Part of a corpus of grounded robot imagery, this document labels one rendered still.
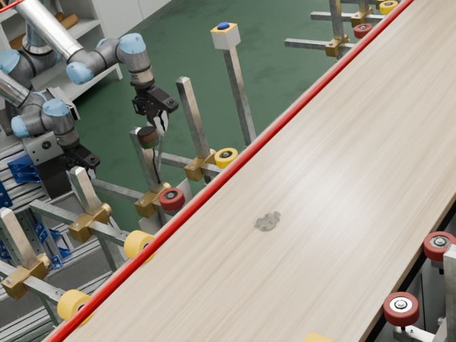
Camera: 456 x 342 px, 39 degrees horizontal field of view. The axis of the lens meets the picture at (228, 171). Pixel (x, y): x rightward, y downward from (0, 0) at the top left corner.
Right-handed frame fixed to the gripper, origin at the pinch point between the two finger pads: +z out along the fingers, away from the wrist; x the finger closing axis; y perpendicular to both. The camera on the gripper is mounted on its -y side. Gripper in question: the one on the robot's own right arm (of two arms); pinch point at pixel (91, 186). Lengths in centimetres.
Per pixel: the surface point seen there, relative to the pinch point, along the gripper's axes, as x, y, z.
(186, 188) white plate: -18.0, -29.0, 5.9
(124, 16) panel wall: -254, 263, 61
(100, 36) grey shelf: -190, 220, 47
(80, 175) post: 21.6, -32.9, -28.6
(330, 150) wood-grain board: -39, -78, -7
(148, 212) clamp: 4.2, -33.6, -1.4
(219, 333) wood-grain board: 38, -91, -7
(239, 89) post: -54, -33, -15
